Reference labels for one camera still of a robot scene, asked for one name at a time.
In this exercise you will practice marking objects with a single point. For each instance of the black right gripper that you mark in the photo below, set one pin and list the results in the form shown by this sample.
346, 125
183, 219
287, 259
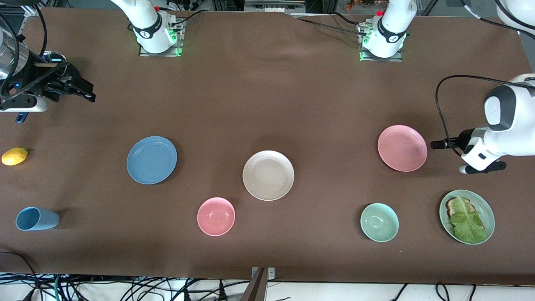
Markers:
41, 78

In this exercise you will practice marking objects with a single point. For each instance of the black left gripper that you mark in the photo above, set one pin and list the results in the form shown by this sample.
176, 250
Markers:
464, 137

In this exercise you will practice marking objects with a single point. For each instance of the pink plate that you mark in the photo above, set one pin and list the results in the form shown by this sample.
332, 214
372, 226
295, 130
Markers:
402, 148

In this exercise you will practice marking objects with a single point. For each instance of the blue plate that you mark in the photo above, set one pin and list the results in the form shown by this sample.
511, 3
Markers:
151, 160

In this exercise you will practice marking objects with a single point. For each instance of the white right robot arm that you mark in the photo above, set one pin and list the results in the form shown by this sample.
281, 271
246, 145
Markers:
144, 16

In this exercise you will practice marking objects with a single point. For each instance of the toast slice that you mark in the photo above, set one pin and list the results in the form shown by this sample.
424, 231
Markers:
450, 205

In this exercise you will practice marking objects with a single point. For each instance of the green plate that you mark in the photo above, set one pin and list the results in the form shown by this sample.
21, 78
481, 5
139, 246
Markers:
487, 209

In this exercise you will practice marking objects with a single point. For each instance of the green lettuce leaf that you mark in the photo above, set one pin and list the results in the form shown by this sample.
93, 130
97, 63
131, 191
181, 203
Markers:
468, 223

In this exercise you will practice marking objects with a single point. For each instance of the yellow lemon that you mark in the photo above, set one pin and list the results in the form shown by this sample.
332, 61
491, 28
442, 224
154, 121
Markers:
14, 156

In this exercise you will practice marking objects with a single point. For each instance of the aluminium profile bar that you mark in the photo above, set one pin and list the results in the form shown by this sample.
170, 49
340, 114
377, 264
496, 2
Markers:
31, 9

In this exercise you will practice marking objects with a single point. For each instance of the green bowl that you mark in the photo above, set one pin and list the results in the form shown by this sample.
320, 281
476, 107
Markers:
379, 222

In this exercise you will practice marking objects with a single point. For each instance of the blue cup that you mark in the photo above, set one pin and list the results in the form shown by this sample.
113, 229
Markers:
39, 219

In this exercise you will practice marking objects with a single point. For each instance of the beige plate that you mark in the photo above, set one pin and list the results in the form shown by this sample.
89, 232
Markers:
268, 175

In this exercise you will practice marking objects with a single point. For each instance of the brown table cloth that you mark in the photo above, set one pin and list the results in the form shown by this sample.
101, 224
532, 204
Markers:
267, 104

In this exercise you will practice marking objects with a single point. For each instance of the pink bowl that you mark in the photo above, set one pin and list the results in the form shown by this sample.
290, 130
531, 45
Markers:
216, 216

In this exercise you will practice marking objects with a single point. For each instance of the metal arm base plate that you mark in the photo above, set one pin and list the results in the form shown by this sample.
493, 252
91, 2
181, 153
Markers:
177, 39
397, 57

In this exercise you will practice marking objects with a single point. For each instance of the metal table bracket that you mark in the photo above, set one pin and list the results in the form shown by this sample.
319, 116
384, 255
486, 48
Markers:
271, 274

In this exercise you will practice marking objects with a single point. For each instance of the grey metal frame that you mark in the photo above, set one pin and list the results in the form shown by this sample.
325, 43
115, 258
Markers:
273, 6

